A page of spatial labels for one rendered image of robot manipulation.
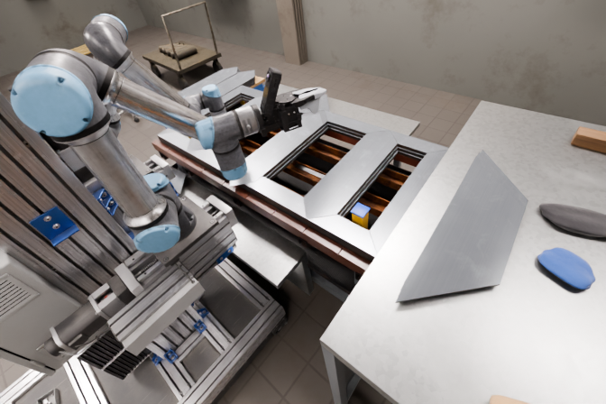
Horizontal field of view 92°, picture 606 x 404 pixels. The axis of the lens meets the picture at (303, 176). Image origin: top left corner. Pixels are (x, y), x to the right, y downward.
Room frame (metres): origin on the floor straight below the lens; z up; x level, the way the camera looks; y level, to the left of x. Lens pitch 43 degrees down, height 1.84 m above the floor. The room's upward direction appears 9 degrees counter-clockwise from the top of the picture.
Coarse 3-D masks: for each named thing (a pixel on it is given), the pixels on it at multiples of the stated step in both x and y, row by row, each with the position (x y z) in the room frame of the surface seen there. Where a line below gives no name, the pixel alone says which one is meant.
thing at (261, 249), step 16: (192, 192) 1.27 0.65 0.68; (208, 192) 1.24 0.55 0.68; (240, 224) 0.97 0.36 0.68; (256, 224) 0.96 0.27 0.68; (240, 240) 0.87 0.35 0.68; (256, 240) 0.86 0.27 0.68; (272, 240) 0.84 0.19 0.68; (288, 240) 0.83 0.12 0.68; (240, 256) 0.78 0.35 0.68; (256, 256) 0.77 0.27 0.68; (272, 256) 0.75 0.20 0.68; (288, 256) 0.74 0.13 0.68; (304, 256) 0.74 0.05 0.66; (272, 272) 0.67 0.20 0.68; (288, 272) 0.66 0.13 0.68
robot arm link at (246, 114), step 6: (240, 108) 0.69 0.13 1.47; (246, 108) 0.68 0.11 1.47; (252, 108) 0.69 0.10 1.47; (240, 114) 0.67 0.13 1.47; (246, 114) 0.67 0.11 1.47; (252, 114) 0.67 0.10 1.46; (240, 120) 0.65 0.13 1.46; (246, 120) 0.65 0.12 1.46; (252, 120) 0.66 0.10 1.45; (246, 126) 0.65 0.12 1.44; (252, 126) 0.65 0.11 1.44; (258, 126) 0.66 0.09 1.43; (246, 132) 0.65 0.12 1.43; (252, 132) 0.65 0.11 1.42
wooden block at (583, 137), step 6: (576, 132) 0.81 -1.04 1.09; (582, 132) 0.79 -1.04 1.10; (588, 132) 0.79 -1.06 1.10; (594, 132) 0.78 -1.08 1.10; (600, 132) 0.77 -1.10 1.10; (576, 138) 0.78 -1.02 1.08; (582, 138) 0.77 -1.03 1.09; (588, 138) 0.76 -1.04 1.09; (594, 138) 0.75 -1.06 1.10; (600, 138) 0.74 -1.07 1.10; (576, 144) 0.77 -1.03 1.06; (582, 144) 0.76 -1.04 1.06; (588, 144) 0.75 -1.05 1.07; (594, 144) 0.74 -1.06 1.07; (600, 144) 0.73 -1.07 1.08; (594, 150) 0.73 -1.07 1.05; (600, 150) 0.72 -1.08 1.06
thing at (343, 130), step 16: (240, 96) 2.03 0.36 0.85; (320, 112) 1.60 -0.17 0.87; (320, 128) 1.44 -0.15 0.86; (336, 128) 1.44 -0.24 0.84; (304, 144) 1.32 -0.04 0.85; (288, 160) 1.22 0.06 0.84; (384, 160) 1.08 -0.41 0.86; (416, 160) 1.09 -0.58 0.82; (272, 176) 1.13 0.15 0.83; (256, 192) 1.00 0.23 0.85; (288, 208) 0.86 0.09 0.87; (336, 240) 0.68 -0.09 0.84; (368, 256) 0.58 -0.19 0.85
